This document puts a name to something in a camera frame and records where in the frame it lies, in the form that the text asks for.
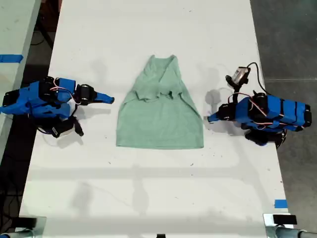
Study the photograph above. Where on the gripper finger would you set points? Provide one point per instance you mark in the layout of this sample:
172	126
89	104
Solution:
214	119
104	100
104	95
214	115

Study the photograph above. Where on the pale green T-shirt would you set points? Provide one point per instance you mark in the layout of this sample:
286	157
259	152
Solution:
158	124

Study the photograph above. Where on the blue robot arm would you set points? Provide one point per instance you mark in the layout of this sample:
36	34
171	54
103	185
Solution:
284	111
37	99

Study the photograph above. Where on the long blue tape strip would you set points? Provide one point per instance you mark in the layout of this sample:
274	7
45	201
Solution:
11	58

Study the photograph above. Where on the pale side table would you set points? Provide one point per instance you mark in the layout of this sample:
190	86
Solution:
15	24

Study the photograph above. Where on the short blue tape piece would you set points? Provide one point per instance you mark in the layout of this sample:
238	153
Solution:
281	203

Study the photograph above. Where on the small black box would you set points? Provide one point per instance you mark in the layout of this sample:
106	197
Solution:
284	219
27	221

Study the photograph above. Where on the metal clamp plate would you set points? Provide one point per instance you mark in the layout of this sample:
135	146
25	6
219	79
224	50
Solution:
268	228
40	228

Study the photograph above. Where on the small black clip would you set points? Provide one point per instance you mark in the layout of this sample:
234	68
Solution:
161	235

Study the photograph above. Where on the grey metal tube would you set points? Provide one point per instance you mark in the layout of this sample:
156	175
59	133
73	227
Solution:
297	233

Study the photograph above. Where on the camera's black stalk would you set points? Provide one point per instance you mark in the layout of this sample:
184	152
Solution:
236	94

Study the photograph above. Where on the arm's camera box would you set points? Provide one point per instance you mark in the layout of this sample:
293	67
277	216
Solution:
241	74
62	129

